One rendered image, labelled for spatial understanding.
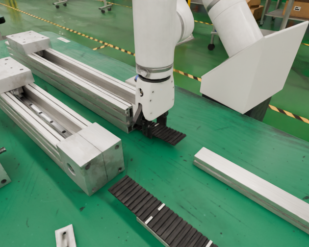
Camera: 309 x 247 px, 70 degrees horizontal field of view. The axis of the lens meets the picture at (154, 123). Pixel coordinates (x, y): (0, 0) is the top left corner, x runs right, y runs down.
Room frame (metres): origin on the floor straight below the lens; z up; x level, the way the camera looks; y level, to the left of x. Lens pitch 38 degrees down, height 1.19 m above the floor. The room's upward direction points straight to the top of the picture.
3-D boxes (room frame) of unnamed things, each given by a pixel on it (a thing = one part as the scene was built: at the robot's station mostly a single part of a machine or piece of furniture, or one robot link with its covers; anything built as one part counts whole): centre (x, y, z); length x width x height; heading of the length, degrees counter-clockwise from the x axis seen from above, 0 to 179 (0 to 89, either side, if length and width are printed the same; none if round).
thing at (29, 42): (0.95, 0.53, 0.87); 0.16 x 0.11 x 0.07; 48
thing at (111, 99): (0.78, 0.34, 0.82); 0.80 x 0.10 x 0.09; 48
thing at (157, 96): (0.47, 0.00, 0.92); 0.10 x 0.07 x 0.11; 138
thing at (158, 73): (0.47, 0.00, 0.98); 0.09 x 0.08 x 0.03; 138
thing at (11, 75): (0.64, 0.47, 0.87); 0.16 x 0.11 x 0.07; 48
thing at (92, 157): (0.35, 0.13, 0.83); 0.12 x 0.09 x 0.10; 138
